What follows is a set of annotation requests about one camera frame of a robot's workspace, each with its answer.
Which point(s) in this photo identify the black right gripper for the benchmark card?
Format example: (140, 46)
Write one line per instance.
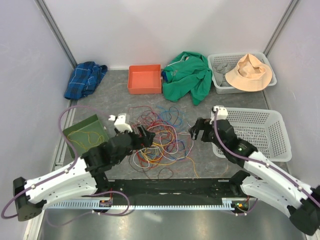
(201, 124)

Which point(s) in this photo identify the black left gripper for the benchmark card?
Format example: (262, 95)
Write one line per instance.
(145, 141)

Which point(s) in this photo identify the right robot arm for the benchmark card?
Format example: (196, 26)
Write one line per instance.
(262, 179)

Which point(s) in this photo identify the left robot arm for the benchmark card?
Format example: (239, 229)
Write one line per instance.
(83, 177)

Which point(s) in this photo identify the green jacket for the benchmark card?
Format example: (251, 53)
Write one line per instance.
(189, 72)

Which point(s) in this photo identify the grey cloth in basket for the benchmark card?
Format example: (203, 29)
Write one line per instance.
(219, 74)

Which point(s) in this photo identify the green plastic tray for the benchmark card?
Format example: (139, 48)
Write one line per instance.
(86, 134)

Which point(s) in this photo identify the orange plastic tray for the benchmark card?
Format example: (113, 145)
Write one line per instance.
(144, 79)

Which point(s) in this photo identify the large white perforated basket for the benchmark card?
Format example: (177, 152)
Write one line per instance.
(263, 128)

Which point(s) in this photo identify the beige bucket hat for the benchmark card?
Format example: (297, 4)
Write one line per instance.
(249, 74)

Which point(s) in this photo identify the small white perforated basket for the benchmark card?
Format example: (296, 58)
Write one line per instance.
(232, 58)

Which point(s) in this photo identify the blue plaid cloth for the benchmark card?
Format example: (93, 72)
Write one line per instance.
(84, 80)

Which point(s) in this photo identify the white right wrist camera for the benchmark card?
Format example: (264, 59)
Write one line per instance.
(219, 112)

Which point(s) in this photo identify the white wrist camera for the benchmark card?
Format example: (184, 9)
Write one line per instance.
(219, 112)
(121, 122)

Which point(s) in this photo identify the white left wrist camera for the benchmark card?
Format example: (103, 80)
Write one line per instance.
(121, 122)

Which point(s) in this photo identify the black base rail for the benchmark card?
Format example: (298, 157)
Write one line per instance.
(199, 187)

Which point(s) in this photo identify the light blue cable duct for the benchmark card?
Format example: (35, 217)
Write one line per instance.
(160, 202)

